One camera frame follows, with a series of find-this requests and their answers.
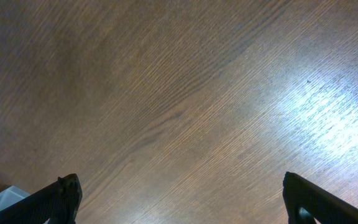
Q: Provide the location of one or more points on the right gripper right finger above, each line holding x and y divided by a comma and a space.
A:
307, 203

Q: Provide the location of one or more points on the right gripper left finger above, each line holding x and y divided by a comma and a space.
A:
57, 203

